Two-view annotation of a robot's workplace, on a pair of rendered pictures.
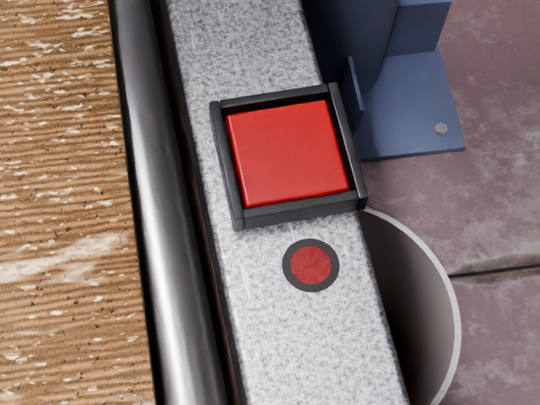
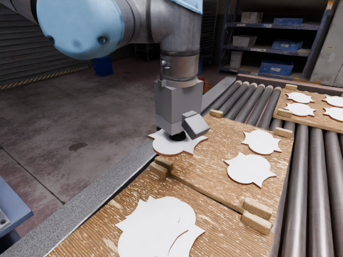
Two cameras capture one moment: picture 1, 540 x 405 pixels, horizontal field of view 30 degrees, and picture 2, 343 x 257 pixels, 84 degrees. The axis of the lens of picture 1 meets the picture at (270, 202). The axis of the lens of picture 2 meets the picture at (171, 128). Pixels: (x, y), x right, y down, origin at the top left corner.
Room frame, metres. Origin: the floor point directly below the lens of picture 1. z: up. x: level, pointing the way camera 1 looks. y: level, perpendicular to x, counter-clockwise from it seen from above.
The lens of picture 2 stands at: (0.70, 0.52, 1.34)
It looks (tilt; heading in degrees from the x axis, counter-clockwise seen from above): 32 degrees down; 230
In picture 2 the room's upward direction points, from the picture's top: straight up
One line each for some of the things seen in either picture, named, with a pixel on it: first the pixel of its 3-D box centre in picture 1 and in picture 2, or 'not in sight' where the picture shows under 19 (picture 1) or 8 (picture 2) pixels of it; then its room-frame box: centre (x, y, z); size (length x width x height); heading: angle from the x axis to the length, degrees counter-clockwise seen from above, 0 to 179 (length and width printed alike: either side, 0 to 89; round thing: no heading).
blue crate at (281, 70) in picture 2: not in sight; (275, 67); (-3.87, -1.31, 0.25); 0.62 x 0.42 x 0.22; 113
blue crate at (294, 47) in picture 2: not in sight; (287, 45); (-3.90, -1.22, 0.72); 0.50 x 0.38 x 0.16; 98
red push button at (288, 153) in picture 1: (286, 156); not in sight; (0.27, -0.01, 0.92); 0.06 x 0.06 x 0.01; 18
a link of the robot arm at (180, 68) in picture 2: not in sight; (177, 65); (0.44, 0.23, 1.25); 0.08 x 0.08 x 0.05
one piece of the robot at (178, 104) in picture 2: not in sight; (184, 105); (0.44, 0.25, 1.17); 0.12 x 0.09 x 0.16; 87
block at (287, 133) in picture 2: not in sight; (283, 132); (0.00, 0.33, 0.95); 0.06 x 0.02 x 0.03; 106
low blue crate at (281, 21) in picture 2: not in sight; (287, 21); (-3.82, -1.32, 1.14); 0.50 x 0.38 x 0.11; 114
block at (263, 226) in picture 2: not in sight; (255, 222); (0.40, 0.45, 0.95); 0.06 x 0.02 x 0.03; 104
